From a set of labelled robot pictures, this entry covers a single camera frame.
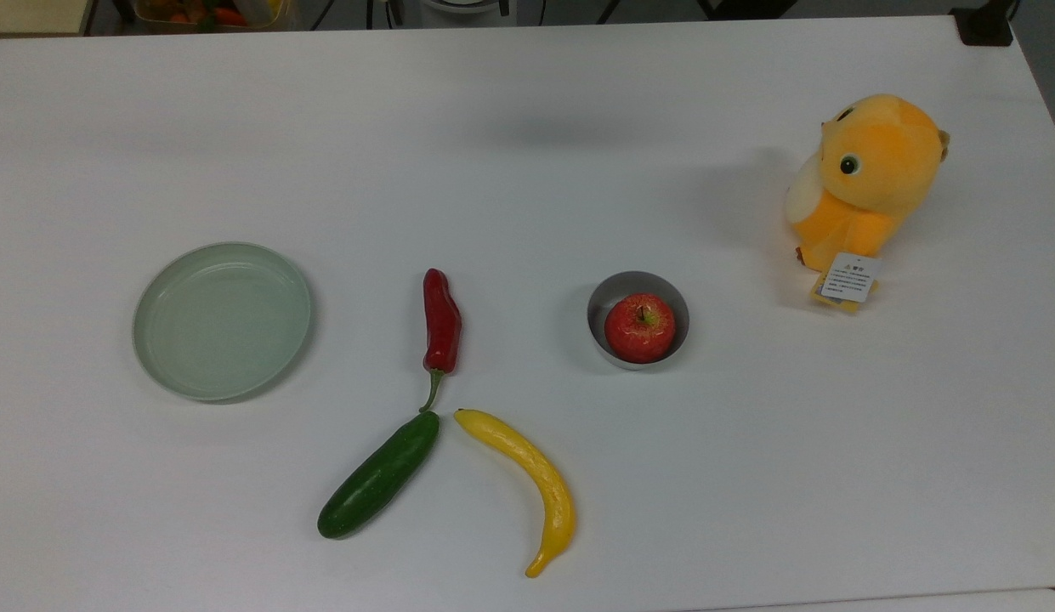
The red apple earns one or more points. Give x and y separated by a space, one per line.
639 328

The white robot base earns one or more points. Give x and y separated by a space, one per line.
463 7

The grey bowl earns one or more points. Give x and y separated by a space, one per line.
595 323

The red chili pepper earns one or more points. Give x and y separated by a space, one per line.
442 323

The yellow banana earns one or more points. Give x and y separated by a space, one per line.
536 472

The green cucumber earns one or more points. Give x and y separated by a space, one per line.
378 476

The pale green plate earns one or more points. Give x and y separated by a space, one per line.
221 321

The white paper toy tag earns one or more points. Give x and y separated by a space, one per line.
850 279

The orange plush toy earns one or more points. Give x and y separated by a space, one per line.
876 170

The clear box of vegetables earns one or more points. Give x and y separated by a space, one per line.
208 12

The white side table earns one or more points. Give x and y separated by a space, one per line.
918 602

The black table clamp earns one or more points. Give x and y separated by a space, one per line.
984 25

